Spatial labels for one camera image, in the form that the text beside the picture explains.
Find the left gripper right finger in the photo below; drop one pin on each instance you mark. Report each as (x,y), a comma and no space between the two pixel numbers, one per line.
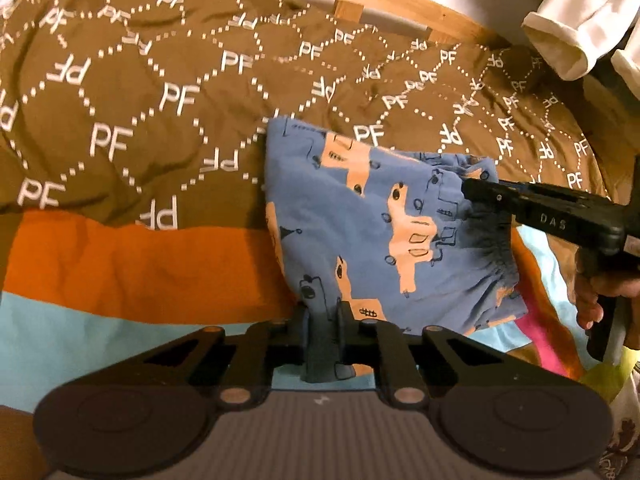
(345,326)

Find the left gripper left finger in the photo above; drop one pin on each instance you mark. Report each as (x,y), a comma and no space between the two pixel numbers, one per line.
(299,330)

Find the brown PF patterned blanket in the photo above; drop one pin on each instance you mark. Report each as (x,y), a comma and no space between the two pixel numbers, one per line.
(132,161)

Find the person's right hand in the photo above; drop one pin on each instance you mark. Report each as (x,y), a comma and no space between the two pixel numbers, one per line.
(591,284)

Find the white hanging garment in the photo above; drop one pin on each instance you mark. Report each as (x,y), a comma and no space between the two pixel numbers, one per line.
(572,36)

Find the blue patterned children's pants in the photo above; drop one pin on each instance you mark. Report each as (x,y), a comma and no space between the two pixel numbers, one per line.
(391,234)

